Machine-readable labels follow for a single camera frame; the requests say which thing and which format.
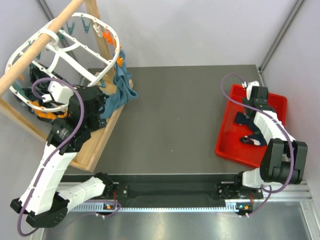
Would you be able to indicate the aluminium rail frame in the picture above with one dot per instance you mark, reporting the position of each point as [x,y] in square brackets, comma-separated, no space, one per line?
[287,214]

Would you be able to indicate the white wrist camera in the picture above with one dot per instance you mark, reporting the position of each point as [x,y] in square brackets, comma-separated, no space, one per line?
[248,87]
[59,93]

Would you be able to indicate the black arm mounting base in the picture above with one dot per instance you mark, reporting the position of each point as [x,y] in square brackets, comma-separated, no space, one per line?
[173,193]

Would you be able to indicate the teal blue garment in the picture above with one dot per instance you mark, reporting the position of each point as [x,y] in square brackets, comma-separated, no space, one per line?
[124,92]

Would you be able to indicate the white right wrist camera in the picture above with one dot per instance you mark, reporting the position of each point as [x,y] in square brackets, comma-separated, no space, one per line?
[248,87]

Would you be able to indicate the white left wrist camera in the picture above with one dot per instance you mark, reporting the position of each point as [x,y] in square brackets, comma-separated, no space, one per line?
[59,93]

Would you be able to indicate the wooden rack frame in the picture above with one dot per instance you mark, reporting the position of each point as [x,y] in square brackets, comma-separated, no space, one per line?
[57,54]

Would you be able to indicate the dark leaf-print shorts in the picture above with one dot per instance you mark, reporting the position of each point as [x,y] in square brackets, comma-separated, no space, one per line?
[42,89]

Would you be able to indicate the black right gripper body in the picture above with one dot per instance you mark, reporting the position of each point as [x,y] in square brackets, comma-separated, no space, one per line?
[246,102]

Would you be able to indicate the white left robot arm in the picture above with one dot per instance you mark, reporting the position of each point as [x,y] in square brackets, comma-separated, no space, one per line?
[44,205]

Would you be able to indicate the red plastic bin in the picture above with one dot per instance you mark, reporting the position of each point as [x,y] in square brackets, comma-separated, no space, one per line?
[228,144]

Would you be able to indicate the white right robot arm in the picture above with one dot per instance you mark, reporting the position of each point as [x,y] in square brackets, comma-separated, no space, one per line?
[284,159]

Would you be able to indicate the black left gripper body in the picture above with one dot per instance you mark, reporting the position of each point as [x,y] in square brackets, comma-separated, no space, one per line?
[96,126]

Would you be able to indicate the navy sock with yellow tag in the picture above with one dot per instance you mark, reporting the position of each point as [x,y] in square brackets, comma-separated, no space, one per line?
[255,139]

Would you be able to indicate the wooden round rod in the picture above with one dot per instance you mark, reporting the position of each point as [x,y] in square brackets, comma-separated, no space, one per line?
[19,66]

